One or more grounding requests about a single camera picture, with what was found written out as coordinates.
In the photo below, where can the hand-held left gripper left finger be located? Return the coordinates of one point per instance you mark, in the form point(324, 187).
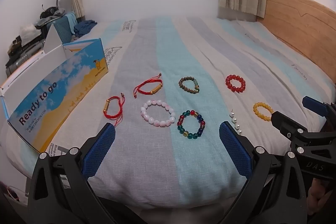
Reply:
point(101, 150)

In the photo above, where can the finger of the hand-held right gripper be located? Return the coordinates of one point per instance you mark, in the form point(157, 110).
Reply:
point(313, 106)
point(282, 121)

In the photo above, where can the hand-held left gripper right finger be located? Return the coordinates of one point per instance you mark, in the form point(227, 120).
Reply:
point(235, 150)

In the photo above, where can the sky print cardboard box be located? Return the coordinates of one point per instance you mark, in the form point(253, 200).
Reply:
point(52, 90)

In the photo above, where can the person's right hand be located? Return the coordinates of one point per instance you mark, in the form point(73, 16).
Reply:
point(319, 191)

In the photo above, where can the wooden headboard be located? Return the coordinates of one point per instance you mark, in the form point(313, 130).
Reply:
point(302, 19)

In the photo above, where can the striped bed sheet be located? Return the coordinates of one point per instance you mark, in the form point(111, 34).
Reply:
point(168, 56)

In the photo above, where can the dark blue clothes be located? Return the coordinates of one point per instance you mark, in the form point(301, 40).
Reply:
point(84, 27)

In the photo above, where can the teal suitcase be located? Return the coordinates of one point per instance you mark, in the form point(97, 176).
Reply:
point(59, 28)

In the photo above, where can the light blue cloth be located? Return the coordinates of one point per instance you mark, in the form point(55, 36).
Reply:
point(71, 20)

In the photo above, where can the white plastic bag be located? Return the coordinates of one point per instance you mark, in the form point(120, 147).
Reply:
point(29, 32)

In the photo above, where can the black bag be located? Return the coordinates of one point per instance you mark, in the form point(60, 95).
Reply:
point(51, 12)

